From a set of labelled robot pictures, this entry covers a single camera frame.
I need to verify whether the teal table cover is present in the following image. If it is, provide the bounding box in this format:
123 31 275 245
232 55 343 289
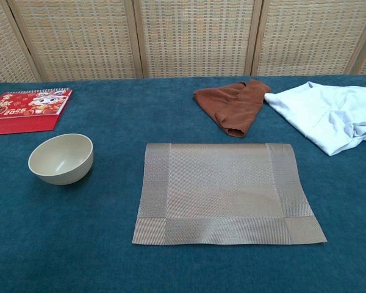
0 74 366 293

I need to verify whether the woven wooden folding screen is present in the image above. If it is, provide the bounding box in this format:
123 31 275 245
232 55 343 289
0 0 366 86

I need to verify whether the rust brown cloth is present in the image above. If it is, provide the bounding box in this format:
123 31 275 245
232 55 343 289
192 79 271 139

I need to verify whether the beige woven placemat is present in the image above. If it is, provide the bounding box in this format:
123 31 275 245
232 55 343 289
131 142 328 246

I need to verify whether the cream plastic bowl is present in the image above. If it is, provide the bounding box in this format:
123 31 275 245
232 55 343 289
27 133 95 186

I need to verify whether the white crumpled shirt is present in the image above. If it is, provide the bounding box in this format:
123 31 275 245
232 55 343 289
264 81 366 157

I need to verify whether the red desk calendar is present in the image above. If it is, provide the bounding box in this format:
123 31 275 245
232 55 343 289
0 87 73 137

